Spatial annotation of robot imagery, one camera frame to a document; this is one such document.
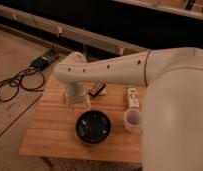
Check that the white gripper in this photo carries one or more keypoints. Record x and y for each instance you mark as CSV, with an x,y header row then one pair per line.
x,y
75,93

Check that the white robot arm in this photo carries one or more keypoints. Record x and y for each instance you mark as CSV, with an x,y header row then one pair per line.
x,y
172,110

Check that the black ceramic bowl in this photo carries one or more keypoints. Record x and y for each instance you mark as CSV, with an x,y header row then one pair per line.
x,y
93,127

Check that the dark red box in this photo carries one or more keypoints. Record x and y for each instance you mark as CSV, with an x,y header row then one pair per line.
x,y
96,89

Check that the wooden table board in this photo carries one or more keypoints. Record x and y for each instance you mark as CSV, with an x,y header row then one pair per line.
x,y
51,132

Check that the black power adapter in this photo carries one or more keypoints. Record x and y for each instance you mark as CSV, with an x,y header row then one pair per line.
x,y
40,63

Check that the white bottle with label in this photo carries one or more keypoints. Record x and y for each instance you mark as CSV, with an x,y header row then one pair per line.
x,y
133,101

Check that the white cup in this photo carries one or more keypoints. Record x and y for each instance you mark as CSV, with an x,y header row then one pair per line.
x,y
132,119

